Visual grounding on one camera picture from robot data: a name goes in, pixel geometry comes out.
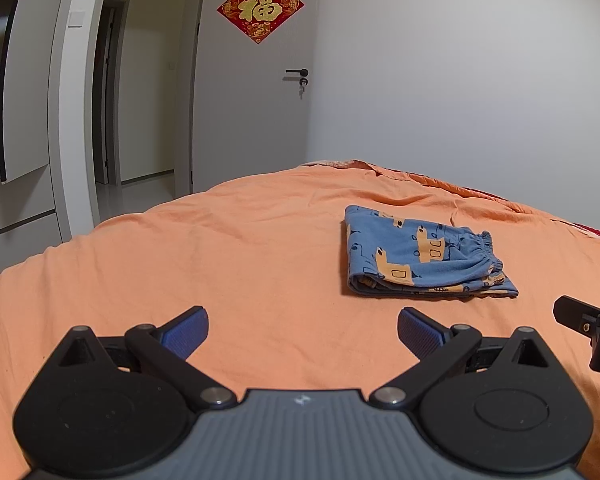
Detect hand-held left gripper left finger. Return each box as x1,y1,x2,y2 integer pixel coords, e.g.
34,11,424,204
44,306,239,410

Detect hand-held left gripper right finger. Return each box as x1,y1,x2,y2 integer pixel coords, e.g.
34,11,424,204
369,307,561,409

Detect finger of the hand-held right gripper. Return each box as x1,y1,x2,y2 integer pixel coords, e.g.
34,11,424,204
553,295,600,337

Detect blue pants with orange print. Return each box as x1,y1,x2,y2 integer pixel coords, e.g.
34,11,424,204
343,204,519,299

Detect orange bed sheet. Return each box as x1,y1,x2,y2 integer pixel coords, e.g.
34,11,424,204
0,160,600,480

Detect white door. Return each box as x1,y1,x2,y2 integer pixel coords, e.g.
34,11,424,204
174,0,323,196

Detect white wardrobe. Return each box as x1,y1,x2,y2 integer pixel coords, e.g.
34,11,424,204
0,0,76,246

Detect white door frame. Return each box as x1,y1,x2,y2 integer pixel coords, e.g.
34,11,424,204
47,0,211,236

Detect red diamond wall poster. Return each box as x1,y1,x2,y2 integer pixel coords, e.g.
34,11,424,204
216,0,306,44

